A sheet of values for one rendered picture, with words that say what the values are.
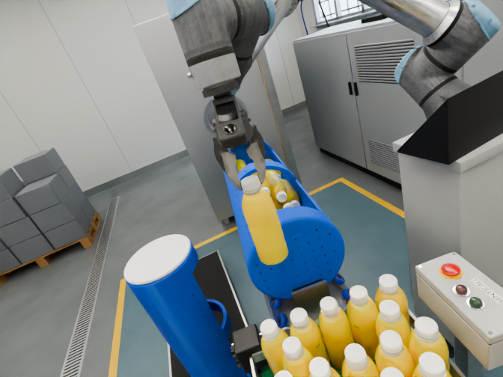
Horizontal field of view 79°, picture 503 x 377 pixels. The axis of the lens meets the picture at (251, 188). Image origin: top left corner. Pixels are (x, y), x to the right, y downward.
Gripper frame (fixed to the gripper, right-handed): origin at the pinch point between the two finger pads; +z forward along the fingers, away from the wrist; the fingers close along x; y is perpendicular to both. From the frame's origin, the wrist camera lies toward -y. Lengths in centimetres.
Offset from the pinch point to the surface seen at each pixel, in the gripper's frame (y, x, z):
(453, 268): -8.9, -36.2, 29.8
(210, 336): 39, 36, 74
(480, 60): 119, -152, 15
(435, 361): -24.7, -20.8, 32.3
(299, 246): 10.9, -7.5, 26.1
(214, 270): 148, 49, 116
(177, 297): 35, 39, 47
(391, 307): -12.3, -20.0, 31.3
